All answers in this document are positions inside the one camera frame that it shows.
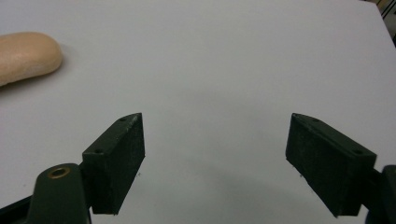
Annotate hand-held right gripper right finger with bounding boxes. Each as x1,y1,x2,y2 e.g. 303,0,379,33
285,112,378,218

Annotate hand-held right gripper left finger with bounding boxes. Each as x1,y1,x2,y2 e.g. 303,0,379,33
81,112,146,216

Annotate tan bread roll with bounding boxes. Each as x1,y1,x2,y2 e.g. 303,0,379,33
0,31,64,88

